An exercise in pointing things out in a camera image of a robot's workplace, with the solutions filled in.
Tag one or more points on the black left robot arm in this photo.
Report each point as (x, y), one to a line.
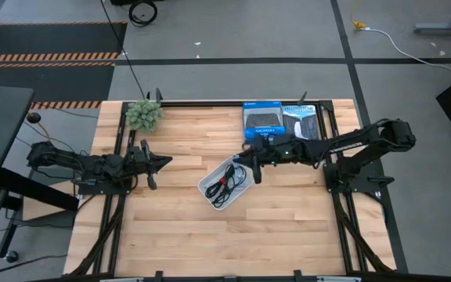
(92, 166)

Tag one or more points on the green ball plant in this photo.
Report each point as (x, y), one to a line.
(144, 115)

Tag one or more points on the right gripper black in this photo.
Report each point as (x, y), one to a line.
(268, 150)

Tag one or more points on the blue game controller box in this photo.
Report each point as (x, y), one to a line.
(264, 113)

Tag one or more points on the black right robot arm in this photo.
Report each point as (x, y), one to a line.
(347, 143)

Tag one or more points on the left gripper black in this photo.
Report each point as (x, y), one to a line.
(141, 162)

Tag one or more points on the grey metal table leg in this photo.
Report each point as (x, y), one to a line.
(444, 30)

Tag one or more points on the black aluminium table frame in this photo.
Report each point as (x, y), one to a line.
(202, 104)

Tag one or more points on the white plastic bin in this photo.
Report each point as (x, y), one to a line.
(235, 196)

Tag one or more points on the black mat with hazard stripes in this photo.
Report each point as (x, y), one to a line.
(53, 84)
(53, 39)

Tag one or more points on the black desk castor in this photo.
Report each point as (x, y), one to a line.
(12, 257)

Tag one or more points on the small black round device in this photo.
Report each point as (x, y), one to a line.
(33, 117)

